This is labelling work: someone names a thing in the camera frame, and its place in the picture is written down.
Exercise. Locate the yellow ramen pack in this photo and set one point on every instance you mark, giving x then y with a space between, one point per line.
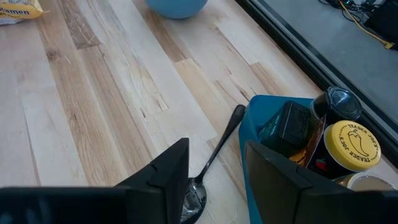
18 9

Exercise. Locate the blue round bowl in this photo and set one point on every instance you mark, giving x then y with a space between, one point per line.
175 7

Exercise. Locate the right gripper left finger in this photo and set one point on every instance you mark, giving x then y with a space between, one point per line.
93 208

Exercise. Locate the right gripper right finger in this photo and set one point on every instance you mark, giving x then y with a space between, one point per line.
311 205

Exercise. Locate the taco seasoning mix packet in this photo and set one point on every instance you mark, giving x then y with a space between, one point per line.
311 149

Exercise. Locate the black aluminium table frame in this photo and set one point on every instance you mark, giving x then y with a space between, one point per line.
311 62

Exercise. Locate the black spoon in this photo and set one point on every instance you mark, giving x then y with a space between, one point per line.
224 137

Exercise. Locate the black equipment box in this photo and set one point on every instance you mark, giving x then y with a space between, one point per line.
385 18

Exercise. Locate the jar with tan lid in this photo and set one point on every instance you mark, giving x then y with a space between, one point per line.
367 183

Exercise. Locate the dark green pepper tin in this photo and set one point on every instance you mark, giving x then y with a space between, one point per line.
292 124

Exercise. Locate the spice jar with yellow lid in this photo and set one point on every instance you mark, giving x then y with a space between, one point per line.
353 144

